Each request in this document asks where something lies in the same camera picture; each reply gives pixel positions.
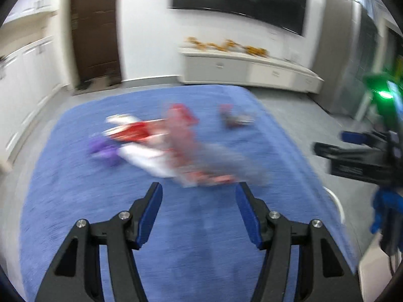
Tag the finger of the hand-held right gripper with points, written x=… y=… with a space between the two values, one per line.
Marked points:
x=346 y=152
x=354 y=137

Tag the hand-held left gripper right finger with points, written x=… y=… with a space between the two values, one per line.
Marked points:
x=248 y=217

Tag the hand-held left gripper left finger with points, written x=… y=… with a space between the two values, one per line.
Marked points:
x=148 y=217

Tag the white round bin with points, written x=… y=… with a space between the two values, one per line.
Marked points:
x=338 y=203

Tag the person's right hand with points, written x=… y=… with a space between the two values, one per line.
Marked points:
x=382 y=210

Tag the white wrapper black print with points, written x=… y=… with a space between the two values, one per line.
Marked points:
x=141 y=160

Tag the blue plush blanket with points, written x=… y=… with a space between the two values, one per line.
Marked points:
x=78 y=195

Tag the purple crumpled wrapper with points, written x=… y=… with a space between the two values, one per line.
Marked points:
x=104 y=151

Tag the grey refrigerator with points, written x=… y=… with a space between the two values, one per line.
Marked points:
x=337 y=53

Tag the red and white wrapper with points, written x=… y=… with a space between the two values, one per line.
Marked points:
x=132 y=130

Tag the clear plastic red-striped wrapper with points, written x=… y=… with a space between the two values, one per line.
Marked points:
x=181 y=125

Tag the red and clear wrapper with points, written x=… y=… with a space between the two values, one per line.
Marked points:
x=234 y=118

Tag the white and grey television stand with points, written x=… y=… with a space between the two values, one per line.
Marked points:
x=245 y=69

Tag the golden tiger figurine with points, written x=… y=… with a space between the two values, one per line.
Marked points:
x=256 y=51

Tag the grey doormat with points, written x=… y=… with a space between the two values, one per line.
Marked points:
x=86 y=85

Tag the golden dragon figurine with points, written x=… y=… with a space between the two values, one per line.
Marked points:
x=217 y=45

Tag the white lower cabinet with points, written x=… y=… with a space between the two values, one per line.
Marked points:
x=28 y=85

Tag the white cabinet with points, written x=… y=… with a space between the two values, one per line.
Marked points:
x=28 y=0
x=28 y=85

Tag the dark brown door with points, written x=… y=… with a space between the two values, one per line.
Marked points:
x=94 y=22

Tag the white upper cabinet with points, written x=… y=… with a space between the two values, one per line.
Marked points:
x=28 y=0

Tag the black wall television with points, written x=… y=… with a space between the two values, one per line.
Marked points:
x=252 y=3

